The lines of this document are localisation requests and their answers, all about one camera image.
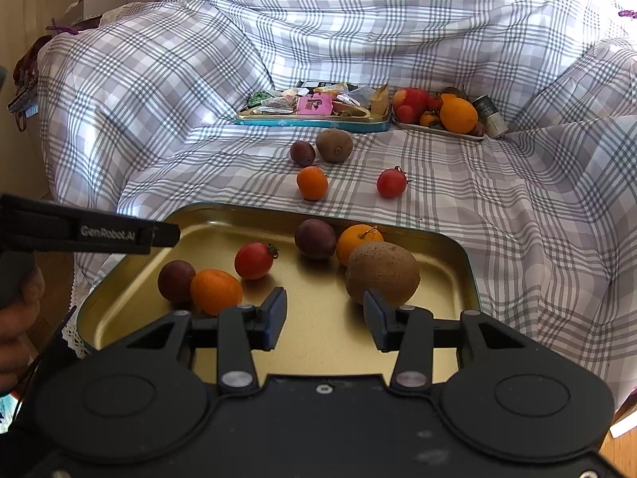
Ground gold metal tray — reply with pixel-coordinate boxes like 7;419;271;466
74;202;483;390

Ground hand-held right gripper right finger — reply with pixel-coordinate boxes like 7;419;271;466
363;289;532;391

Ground teal metal tray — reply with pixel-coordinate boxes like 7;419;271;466
236;107;392;133

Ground white lace cloth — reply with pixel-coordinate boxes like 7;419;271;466
64;259;95;359

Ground grey plaid blanket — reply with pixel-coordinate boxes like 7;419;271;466
37;0;637;409

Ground red yellow apple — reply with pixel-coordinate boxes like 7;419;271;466
393;87;431;113

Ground dark purple passion fruit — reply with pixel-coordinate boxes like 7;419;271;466
290;140;317;167
294;218;338;260
158;260;196;304

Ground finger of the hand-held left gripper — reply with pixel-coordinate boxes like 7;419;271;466
149;226;181;256

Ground brown kiwi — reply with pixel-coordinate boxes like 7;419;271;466
345;241;421;308
315;128;354;163

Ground small orange tangerine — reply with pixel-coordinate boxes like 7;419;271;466
190;269;244;316
336;224;385;267
297;166;330;201

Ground green white can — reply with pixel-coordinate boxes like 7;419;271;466
472;96;509;139

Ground person's left hand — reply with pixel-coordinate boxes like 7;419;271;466
0;264;47;397

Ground white plate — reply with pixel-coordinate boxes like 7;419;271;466
392;114;486;143

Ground white cardboard box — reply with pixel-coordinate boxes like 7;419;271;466
72;0;130;23

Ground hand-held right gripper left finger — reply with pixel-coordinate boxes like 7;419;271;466
123;287;289;393

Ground large orange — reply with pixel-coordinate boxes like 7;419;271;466
439;96;479;134

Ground pile of snack packets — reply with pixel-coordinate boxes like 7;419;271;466
246;80;391;118

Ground red cherry tomato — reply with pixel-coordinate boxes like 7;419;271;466
234;242;279;280
377;167;414;198

